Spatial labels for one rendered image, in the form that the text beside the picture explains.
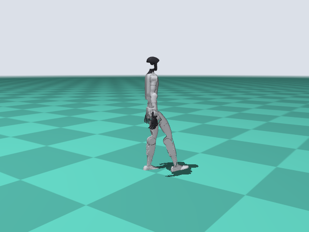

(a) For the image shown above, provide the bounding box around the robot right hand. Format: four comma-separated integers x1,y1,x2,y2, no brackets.
148,112,158,130

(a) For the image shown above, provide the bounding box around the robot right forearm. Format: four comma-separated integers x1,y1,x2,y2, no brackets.
151,93,158,116

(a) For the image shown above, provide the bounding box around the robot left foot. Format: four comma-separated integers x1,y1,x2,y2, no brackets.
143,165,159,170

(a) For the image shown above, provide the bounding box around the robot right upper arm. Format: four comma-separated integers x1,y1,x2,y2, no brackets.
150,75,158,97

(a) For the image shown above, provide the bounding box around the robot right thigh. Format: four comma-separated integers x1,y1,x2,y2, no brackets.
151,111,172,145

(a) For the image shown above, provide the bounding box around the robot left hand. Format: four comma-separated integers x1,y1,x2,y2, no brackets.
144,115,150,124

